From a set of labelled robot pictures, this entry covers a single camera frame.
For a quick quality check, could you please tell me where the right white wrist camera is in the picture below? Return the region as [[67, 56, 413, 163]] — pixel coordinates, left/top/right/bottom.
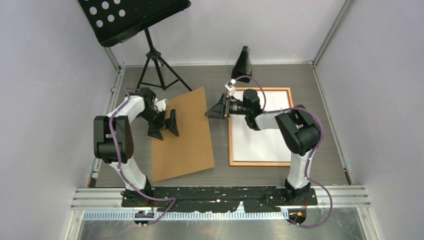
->
[[224, 79, 237, 97]]

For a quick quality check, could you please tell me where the white slotted cable duct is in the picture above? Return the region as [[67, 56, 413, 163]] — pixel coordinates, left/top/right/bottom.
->
[[82, 209, 289, 221]]

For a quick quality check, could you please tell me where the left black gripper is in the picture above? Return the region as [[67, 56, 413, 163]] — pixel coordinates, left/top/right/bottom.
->
[[138, 108, 179, 141]]

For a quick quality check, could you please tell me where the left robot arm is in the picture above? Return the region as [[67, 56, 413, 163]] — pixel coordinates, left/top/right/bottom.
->
[[93, 87, 180, 207]]

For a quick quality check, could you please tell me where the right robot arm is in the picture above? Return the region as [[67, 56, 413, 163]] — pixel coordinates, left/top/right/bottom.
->
[[204, 88, 324, 205]]

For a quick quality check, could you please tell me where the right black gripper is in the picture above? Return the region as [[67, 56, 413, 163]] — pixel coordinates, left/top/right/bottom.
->
[[204, 94, 250, 121]]

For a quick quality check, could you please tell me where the brown cardboard backing board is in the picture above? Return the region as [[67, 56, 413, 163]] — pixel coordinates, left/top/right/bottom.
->
[[151, 87, 215, 182]]

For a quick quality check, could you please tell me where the black metronome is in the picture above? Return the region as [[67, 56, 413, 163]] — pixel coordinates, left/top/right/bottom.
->
[[231, 45, 253, 84]]

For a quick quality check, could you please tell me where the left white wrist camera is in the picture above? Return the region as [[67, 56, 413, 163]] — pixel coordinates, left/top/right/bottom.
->
[[154, 99, 168, 113]]

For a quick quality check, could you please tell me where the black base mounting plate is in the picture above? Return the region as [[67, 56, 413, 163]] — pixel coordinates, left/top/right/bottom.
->
[[120, 186, 318, 213]]

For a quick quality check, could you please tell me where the black music stand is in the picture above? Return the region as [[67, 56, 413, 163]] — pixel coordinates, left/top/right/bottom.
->
[[78, 0, 191, 91]]

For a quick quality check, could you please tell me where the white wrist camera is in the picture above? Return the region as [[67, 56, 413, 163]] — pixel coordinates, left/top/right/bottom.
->
[[224, 79, 237, 97], [154, 99, 168, 113]]

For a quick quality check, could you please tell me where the orange wooden picture frame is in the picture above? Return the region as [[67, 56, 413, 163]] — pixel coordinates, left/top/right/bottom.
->
[[227, 87, 296, 168]]

